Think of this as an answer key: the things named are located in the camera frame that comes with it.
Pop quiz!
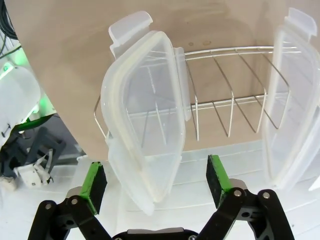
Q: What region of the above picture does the clear plastic clip lid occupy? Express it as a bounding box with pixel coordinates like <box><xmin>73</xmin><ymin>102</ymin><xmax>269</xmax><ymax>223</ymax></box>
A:
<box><xmin>99</xmin><ymin>11</ymin><xmax>193</xmax><ymax>216</ymax></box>
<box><xmin>259</xmin><ymin>7</ymin><xmax>320</xmax><ymax>192</ymax></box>

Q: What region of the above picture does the metal wire lid rack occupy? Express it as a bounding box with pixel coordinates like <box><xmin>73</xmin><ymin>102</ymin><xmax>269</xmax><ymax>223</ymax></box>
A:
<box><xmin>93</xmin><ymin>45</ymin><xmax>301</xmax><ymax>142</ymax></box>

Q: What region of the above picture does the white plastic storage bin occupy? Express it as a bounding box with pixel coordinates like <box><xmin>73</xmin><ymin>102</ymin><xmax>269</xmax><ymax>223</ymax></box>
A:
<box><xmin>0</xmin><ymin>138</ymin><xmax>320</xmax><ymax>240</ymax></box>

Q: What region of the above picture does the bundle of black cables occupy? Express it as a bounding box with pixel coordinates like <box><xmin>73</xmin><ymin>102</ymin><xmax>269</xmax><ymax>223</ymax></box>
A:
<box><xmin>0</xmin><ymin>0</ymin><xmax>20</xmax><ymax>40</ymax></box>

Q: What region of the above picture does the dark grey robot mount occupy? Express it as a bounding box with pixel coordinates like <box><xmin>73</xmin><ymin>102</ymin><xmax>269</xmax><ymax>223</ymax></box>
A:
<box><xmin>0</xmin><ymin>126</ymin><xmax>67</xmax><ymax>181</ymax></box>

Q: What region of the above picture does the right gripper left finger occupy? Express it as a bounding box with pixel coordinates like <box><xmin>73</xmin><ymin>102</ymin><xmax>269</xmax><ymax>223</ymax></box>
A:
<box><xmin>29</xmin><ymin>161</ymin><xmax>113</xmax><ymax>240</ymax></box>

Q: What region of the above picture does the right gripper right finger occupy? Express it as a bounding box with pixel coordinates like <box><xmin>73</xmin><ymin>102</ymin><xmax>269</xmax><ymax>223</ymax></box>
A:
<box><xmin>199</xmin><ymin>154</ymin><xmax>296</xmax><ymax>240</ymax></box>

